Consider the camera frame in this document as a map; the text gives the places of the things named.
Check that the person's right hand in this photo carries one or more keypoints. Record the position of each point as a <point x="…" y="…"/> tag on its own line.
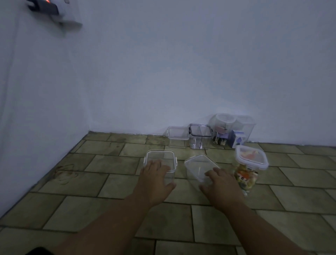
<point x="223" y="191"/>

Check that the person's left hand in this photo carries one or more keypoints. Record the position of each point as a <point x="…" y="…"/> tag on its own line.
<point x="155" y="184"/>

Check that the wide square clear container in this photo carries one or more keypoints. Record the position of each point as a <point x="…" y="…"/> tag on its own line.
<point x="170" y="177"/>
<point x="193" y="178"/>

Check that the large clear container two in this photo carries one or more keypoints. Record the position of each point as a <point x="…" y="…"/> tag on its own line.
<point x="199" y="165"/>

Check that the medium clear container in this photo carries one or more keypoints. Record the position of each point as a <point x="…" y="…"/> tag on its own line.
<point x="178" y="132"/>

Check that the black-rimmed clear lid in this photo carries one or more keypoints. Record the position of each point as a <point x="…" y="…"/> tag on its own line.
<point x="200" y="130"/>

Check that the round clear jar with clips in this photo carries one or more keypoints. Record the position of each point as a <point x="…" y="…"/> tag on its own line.
<point x="214" y="123"/>

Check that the person's left forearm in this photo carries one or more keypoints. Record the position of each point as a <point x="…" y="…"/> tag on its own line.
<point x="105" y="228"/>

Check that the person's right forearm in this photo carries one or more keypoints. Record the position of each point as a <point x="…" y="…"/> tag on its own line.
<point x="262" y="233"/>

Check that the pile of black binder clips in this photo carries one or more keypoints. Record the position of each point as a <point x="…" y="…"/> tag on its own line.
<point x="220" y="141"/>

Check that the purple binder clip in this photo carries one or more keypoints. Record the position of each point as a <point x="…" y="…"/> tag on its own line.
<point x="223" y="135"/>

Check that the pink binder clip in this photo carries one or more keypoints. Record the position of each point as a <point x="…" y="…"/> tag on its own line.
<point x="220" y="129"/>

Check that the black sleeve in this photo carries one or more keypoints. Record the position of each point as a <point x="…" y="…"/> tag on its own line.
<point x="39" y="251"/>

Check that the black plug adapter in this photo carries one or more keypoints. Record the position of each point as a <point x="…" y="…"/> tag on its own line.
<point x="43" y="6"/>

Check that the white wall socket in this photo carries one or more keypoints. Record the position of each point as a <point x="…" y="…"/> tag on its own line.
<point x="67" y="9"/>

